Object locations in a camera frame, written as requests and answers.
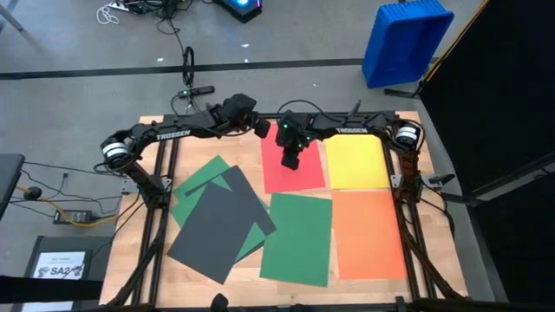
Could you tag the grey metal beam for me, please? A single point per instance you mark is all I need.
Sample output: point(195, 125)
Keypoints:
point(511, 183)

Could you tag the black clamp bracket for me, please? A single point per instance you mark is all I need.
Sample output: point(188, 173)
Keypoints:
point(440, 178)

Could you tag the black plug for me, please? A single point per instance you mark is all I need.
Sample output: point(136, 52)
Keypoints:
point(32, 193)

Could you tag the white SA2 label sheet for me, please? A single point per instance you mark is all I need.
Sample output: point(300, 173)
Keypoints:
point(56, 262)

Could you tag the grey bracket plate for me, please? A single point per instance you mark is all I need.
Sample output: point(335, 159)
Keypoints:
point(394, 181)
point(129, 186)

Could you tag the black box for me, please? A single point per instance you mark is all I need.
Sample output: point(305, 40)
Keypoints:
point(99, 255)

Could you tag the yellow paper sheet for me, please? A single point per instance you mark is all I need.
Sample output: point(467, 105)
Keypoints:
point(357, 164)

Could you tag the large blue plastic bin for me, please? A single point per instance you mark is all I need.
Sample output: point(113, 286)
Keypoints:
point(403, 43)

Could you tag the black divider panel yellow edge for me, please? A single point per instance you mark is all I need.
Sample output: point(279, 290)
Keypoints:
point(498, 86)

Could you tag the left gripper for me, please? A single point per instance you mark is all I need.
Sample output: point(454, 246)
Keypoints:
point(238, 110)

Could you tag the orange paper sheet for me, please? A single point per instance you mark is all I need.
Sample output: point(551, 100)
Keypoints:
point(368, 236)

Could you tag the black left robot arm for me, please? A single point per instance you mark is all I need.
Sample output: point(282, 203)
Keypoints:
point(173, 134)

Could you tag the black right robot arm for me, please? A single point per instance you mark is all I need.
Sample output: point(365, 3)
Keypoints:
point(360, 125)

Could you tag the black panel foot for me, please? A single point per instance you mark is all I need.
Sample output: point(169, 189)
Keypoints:
point(401, 93)

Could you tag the black aluminium table frame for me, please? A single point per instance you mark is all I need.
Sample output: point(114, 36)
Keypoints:
point(269, 115)

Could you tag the grey metal leg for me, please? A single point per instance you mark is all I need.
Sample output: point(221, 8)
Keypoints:
point(11, 17)

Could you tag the red paper sheet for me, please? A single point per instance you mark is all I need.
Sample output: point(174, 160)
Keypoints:
point(303, 177)

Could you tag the black power adapter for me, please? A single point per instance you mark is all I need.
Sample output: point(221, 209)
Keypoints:
point(73, 216)

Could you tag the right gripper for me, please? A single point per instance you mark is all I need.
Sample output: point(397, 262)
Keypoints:
point(297, 130)

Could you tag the white power strip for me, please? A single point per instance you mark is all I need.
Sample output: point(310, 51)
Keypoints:
point(118, 5)

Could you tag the black camera bar green light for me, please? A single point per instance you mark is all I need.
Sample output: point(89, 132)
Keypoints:
point(197, 91)

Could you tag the black computer blue light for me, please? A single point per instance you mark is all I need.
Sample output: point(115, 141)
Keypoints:
point(243, 13)

